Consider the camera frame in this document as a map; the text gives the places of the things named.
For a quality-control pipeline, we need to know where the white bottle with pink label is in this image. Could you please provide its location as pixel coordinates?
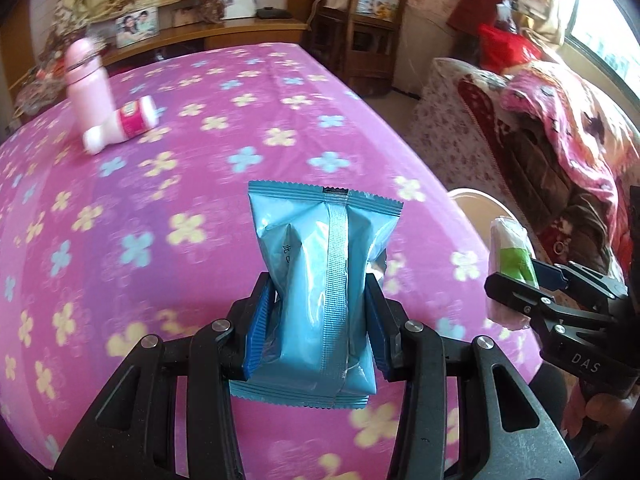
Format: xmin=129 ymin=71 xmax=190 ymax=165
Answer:
xmin=81 ymin=96 xmax=162 ymax=156

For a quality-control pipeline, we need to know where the brown jacket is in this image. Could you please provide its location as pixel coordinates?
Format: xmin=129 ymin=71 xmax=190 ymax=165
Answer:
xmin=515 ymin=130 xmax=627 ymax=282

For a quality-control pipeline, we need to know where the framed photo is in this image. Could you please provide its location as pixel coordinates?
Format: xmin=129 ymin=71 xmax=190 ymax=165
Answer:
xmin=115 ymin=7 xmax=161 ymax=49

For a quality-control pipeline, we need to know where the printed picture box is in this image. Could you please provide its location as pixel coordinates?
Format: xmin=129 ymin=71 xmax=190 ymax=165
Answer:
xmin=356 ymin=0 xmax=401 ymax=21

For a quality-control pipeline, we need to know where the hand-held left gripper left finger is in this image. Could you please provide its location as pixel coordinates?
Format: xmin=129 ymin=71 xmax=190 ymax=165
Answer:
xmin=50 ymin=271 xmax=277 ymax=480

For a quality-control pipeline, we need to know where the pink floral tablecloth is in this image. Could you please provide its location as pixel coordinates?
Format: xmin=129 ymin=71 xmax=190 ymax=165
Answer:
xmin=0 ymin=42 xmax=546 ymax=480

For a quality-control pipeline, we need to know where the white plastic bucket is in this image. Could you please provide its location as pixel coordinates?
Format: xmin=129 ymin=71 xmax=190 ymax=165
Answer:
xmin=447 ymin=187 xmax=546 ymax=281

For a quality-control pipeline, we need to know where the blue foil packet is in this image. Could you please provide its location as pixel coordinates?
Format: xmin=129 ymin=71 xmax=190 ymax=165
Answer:
xmin=227 ymin=180 xmax=403 ymax=411

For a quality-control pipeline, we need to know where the person's right hand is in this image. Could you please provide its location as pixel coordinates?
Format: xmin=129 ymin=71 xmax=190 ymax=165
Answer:
xmin=562 ymin=385 xmax=640 ymax=441

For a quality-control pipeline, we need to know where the sofa with pink blanket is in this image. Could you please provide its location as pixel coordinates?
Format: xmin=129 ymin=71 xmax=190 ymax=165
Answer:
xmin=405 ymin=57 xmax=640 ymax=283

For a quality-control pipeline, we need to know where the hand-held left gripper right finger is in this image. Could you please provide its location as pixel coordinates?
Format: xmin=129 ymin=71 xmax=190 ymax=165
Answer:
xmin=364 ymin=275 xmax=576 ymax=480

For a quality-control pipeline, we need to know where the pink printed blanket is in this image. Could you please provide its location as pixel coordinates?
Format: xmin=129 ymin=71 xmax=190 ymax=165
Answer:
xmin=500 ymin=60 xmax=640 ymax=221

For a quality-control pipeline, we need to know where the red plastic bag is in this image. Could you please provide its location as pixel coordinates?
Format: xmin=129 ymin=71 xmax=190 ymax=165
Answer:
xmin=477 ymin=22 xmax=544 ymax=74

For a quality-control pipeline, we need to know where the wooden shelf rack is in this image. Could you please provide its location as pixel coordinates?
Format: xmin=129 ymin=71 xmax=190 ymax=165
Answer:
xmin=312 ymin=0 xmax=416 ymax=99

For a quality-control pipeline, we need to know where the window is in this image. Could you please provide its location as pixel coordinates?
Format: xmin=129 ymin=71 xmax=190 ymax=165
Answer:
xmin=565 ymin=0 xmax=640 ymax=88

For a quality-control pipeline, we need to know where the green and white packet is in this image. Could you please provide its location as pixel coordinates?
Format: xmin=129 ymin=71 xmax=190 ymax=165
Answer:
xmin=487 ymin=216 xmax=539 ymax=331

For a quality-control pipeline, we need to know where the red plush blanket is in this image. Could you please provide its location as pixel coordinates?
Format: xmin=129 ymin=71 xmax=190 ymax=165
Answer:
xmin=457 ymin=72 xmax=621 ymax=261

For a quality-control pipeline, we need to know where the wooden cabinet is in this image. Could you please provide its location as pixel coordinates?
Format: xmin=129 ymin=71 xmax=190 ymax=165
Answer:
xmin=15 ymin=15 xmax=309 ymax=106

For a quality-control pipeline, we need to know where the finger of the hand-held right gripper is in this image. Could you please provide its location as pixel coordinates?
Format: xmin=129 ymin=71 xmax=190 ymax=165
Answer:
xmin=530 ymin=257 xmax=627 ymax=302
xmin=484 ymin=271 xmax=617 ymax=334

